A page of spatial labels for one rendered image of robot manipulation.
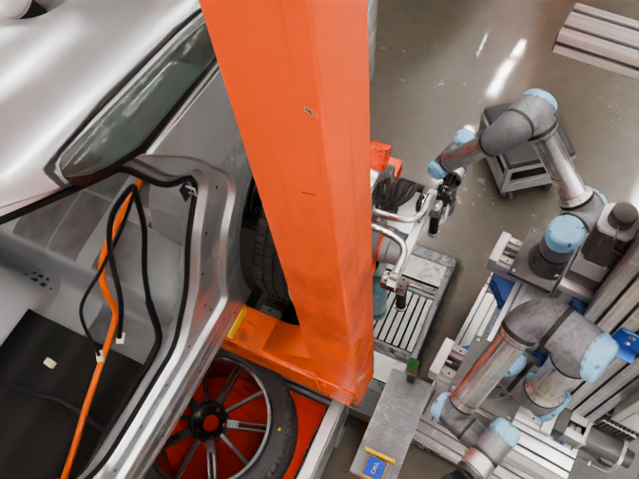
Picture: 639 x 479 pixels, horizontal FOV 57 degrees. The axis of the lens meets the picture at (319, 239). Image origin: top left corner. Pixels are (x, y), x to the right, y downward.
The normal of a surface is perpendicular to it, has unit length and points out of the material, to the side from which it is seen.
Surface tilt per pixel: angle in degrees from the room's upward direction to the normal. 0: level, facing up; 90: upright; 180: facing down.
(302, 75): 90
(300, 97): 90
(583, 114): 0
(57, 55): 28
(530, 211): 0
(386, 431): 0
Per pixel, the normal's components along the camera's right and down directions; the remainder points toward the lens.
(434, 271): -0.08, -0.49
